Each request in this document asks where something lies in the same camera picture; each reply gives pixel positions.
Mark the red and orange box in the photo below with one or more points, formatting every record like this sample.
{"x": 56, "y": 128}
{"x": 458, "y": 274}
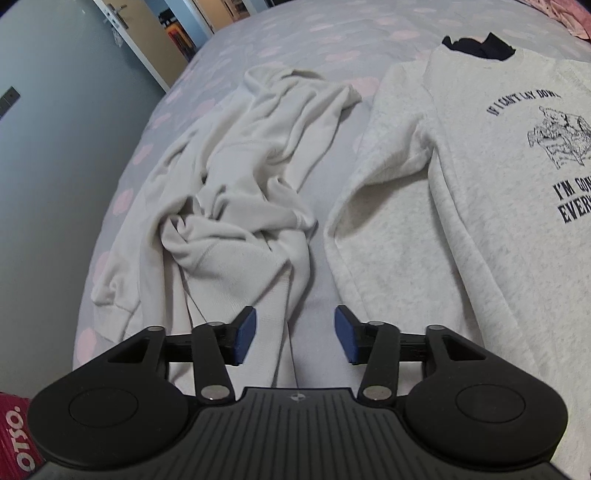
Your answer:
{"x": 179, "y": 39}

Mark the grey printed sweatshirt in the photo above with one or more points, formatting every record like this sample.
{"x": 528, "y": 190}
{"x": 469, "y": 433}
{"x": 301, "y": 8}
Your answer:
{"x": 461, "y": 221}

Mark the cream white crumpled garment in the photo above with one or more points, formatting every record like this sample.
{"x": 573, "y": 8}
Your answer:
{"x": 240, "y": 194}

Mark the white door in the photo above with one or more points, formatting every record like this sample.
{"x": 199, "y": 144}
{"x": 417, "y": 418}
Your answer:
{"x": 138, "y": 50}

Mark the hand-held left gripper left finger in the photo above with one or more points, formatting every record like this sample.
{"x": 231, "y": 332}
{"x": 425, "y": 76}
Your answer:
{"x": 244, "y": 334}

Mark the dark wall switch plate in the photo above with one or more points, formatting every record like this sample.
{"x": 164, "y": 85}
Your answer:
{"x": 8, "y": 102}

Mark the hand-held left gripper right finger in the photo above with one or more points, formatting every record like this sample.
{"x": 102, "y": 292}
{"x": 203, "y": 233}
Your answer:
{"x": 344, "y": 334}

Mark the bed with pink-dotted sheet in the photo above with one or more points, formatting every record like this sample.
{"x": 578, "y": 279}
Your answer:
{"x": 323, "y": 41}

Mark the pink blanket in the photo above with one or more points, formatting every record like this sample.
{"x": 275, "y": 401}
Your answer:
{"x": 572, "y": 16}

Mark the red plastic packet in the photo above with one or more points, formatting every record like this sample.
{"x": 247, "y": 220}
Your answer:
{"x": 14, "y": 429}

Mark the black garment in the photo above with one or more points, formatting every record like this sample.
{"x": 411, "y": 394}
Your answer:
{"x": 480, "y": 46}

